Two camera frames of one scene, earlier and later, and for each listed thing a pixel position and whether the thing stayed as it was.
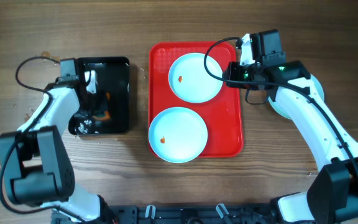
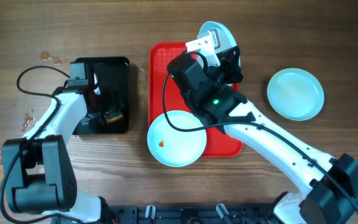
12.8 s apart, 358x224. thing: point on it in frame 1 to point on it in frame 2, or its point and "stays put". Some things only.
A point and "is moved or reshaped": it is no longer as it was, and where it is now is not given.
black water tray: [104, 96] stays put
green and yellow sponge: [103, 112] is moved or reshaped
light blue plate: [178, 135] stays put
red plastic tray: [222, 114] stays put
